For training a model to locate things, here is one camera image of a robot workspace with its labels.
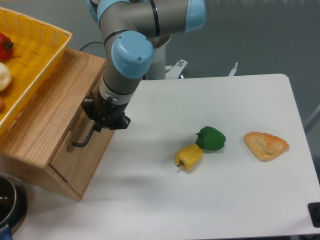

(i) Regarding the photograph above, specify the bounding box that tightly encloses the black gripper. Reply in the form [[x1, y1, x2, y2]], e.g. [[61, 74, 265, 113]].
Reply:
[[80, 90, 131, 133]]

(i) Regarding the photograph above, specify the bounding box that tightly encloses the wooden top drawer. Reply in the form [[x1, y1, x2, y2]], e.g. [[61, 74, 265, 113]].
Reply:
[[49, 107, 115, 201]]

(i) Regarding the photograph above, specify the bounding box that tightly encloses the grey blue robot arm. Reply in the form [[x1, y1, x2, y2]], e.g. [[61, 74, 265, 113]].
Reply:
[[81, 0, 206, 132]]

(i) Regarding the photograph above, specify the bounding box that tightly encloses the wooden drawer cabinet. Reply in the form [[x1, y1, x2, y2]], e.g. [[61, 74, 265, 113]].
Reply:
[[0, 48, 106, 201]]

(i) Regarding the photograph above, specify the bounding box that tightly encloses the yellow bell pepper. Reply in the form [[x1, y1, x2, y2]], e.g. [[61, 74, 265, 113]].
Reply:
[[174, 144, 203, 171]]

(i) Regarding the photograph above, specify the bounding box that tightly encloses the yellow plastic basket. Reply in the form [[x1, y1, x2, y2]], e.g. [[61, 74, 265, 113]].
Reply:
[[0, 7, 73, 133]]

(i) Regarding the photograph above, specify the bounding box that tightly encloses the green bell pepper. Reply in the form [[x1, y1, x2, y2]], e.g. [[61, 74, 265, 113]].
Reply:
[[195, 126, 226, 151]]

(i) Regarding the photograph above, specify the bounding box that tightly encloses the white onion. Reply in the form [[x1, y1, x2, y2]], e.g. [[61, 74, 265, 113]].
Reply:
[[0, 63, 12, 91]]

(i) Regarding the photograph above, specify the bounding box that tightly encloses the red bell pepper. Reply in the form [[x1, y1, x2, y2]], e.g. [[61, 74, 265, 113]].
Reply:
[[0, 33, 14, 59]]

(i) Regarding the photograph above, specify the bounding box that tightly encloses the dark metal pot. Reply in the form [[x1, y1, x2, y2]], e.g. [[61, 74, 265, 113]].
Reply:
[[0, 174, 29, 240]]

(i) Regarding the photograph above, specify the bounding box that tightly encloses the toasted bread piece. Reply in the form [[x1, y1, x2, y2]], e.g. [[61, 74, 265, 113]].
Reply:
[[243, 131, 290, 162]]

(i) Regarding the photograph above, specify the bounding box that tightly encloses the black corner device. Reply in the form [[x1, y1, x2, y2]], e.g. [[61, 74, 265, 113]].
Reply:
[[307, 202, 320, 228]]

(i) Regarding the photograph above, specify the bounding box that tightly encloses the black cable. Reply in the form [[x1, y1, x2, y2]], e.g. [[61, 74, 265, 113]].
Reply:
[[79, 41, 104, 51]]

